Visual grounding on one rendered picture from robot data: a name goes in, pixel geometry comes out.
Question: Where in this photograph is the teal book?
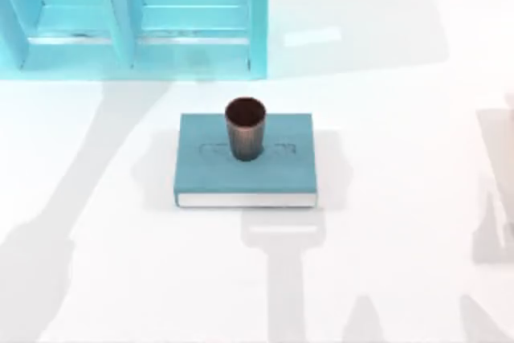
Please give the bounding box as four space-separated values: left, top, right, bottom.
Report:
173 112 320 209

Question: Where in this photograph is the light blue rack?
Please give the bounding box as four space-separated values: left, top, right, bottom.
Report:
0 0 271 82

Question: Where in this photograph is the brown cup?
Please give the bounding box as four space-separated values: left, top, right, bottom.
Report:
224 96 267 162

